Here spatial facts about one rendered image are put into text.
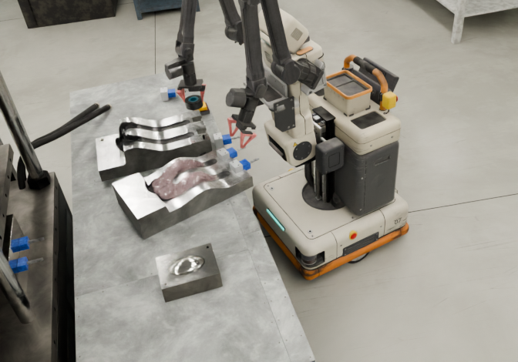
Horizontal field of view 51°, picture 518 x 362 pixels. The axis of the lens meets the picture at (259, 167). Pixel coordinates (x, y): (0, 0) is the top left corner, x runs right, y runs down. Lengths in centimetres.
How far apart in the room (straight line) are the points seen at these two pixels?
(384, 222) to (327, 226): 31
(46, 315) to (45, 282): 15
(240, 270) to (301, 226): 92
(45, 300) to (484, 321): 196
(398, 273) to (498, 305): 49
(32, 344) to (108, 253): 41
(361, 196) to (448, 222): 73
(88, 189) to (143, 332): 82
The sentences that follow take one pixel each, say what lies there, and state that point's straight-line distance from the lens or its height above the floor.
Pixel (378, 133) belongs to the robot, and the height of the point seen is 79.
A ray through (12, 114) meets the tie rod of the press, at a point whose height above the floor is 116.
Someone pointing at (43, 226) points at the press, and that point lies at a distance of 239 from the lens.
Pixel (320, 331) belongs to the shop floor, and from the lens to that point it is 276.
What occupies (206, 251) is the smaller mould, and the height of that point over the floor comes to 87.
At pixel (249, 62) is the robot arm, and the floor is 132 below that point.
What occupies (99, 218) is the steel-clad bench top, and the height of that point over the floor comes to 80.
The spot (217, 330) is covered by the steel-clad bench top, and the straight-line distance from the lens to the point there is 182.
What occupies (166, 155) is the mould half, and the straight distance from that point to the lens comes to 243.
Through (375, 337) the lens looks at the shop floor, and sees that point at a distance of 275.
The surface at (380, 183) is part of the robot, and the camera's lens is 278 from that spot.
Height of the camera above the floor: 227
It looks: 38 degrees down
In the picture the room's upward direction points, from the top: 6 degrees counter-clockwise
